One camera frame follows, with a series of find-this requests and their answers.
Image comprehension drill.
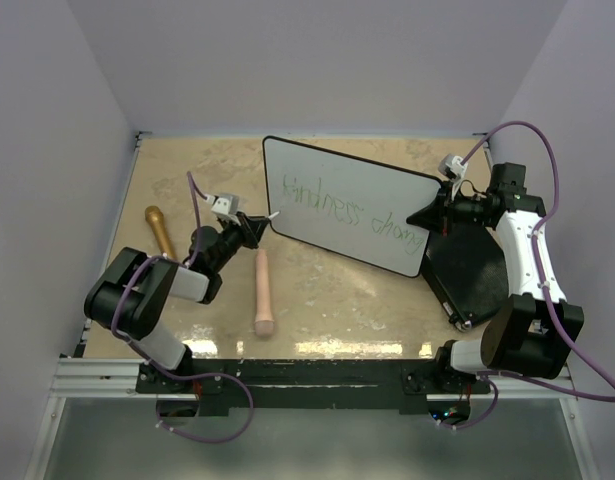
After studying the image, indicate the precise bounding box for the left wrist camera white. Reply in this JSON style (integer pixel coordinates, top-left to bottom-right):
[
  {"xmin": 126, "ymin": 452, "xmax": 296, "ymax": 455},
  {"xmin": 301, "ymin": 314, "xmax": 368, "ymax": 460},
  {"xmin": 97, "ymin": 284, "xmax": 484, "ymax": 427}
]
[{"xmin": 205, "ymin": 193, "xmax": 240, "ymax": 219}]

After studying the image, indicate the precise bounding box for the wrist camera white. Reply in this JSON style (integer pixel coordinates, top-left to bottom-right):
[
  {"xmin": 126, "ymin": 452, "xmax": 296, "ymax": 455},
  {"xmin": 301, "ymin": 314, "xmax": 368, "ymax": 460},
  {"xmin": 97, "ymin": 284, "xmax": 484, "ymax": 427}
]
[
  {"xmin": 438, "ymin": 154, "xmax": 468, "ymax": 182},
  {"xmin": 205, "ymin": 193, "xmax": 240, "ymax": 219}
]

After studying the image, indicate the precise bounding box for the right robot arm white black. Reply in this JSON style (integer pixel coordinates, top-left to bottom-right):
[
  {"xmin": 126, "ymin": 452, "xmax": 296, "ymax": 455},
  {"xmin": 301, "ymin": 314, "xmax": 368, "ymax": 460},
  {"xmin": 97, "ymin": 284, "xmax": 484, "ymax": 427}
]
[{"xmin": 407, "ymin": 155, "xmax": 584, "ymax": 393}]

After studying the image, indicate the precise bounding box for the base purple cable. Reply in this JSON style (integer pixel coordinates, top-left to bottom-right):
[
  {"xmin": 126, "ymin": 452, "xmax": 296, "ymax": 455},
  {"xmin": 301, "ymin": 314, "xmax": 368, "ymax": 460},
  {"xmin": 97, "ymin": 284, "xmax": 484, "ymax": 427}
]
[
  {"xmin": 434, "ymin": 369, "xmax": 498, "ymax": 431},
  {"xmin": 155, "ymin": 372, "xmax": 256, "ymax": 444}
]

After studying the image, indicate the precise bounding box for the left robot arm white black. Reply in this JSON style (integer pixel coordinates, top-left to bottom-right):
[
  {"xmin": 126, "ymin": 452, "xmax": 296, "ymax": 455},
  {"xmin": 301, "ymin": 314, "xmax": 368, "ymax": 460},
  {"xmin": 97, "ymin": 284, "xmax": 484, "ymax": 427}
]
[{"xmin": 84, "ymin": 212, "xmax": 271, "ymax": 392}]

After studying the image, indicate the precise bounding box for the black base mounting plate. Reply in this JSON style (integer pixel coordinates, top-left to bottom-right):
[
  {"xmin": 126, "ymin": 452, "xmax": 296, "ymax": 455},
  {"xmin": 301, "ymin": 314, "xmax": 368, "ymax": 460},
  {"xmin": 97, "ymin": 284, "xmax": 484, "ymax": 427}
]
[{"xmin": 136, "ymin": 359, "xmax": 491, "ymax": 416}]

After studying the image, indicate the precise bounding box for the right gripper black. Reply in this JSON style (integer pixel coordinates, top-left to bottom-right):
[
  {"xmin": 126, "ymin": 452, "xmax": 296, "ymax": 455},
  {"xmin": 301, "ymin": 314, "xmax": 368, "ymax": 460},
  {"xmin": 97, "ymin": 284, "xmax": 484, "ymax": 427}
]
[{"xmin": 408, "ymin": 180, "xmax": 491, "ymax": 237}]

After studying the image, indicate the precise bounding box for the white whiteboard black frame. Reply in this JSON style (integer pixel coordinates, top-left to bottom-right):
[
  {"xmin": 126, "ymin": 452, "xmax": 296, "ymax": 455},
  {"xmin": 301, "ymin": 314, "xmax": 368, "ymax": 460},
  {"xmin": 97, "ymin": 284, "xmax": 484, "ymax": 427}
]
[{"xmin": 262, "ymin": 136, "xmax": 441, "ymax": 278}]

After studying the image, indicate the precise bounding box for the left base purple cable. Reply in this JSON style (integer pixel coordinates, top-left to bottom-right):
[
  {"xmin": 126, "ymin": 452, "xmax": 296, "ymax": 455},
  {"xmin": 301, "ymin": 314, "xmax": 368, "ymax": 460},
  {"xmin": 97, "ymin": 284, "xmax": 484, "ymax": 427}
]
[{"xmin": 155, "ymin": 372, "xmax": 256, "ymax": 444}]

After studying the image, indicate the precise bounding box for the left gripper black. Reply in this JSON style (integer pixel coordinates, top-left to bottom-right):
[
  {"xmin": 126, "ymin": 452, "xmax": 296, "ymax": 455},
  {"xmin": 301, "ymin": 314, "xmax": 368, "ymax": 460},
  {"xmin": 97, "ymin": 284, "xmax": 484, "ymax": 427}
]
[{"xmin": 211, "ymin": 211, "xmax": 268, "ymax": 273}]

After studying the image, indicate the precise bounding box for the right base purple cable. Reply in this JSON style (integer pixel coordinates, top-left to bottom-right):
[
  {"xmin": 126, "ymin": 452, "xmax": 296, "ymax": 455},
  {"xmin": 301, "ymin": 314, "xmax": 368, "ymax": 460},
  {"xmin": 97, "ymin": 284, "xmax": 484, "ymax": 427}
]
[{"xmin": 434, "ymin": 369, "xmax": 498, "ymax": 431}]

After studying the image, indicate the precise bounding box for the gold toy microphone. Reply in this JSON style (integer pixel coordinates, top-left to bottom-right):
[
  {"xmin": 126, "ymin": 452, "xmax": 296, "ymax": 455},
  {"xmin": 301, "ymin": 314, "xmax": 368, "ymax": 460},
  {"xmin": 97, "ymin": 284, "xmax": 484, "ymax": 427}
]
[{"xmin": 144, "ymin": 205, "xmax": 178, "ymax": 261}]

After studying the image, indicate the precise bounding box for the black keyboard case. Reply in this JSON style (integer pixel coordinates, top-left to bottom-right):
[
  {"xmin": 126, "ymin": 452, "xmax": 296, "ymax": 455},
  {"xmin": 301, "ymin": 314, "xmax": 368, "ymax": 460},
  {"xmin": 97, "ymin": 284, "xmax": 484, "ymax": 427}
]
[{"xmin": 421, "ymin": 225, "xmax": 508, "ymax": 332}]

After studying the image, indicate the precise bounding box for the pink toy microphone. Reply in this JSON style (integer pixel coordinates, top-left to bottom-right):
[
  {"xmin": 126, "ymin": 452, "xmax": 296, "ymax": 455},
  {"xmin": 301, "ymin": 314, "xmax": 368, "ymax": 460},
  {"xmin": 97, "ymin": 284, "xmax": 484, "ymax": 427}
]
[{"xmin": 254, "ymin": 250, "xmax": 275, "ymax": 338}]

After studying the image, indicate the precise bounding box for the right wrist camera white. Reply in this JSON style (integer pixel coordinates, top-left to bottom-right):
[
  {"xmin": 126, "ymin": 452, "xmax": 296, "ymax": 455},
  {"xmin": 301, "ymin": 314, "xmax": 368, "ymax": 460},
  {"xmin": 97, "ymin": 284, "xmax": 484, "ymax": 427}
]
[{"xmin": 438, "ymin": 154, "xmax": 468, "ymax": 182}]

